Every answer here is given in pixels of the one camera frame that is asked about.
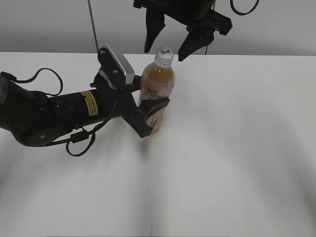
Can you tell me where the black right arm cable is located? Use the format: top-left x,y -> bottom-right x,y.
204,0 -> 260,56

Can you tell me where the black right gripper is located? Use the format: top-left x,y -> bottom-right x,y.
133,0 -> 233,61

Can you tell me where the white bottle cap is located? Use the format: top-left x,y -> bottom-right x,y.
154,46 -> 174,67

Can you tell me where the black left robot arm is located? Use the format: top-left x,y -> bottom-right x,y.
0,72 -> 170,147

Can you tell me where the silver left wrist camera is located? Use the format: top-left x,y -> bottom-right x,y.
98,44 -> 135,90

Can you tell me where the pink peach tea bottle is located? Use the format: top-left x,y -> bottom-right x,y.
137,60 -> 176,135

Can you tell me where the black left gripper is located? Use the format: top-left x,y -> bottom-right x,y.
90,74 -> 170,138

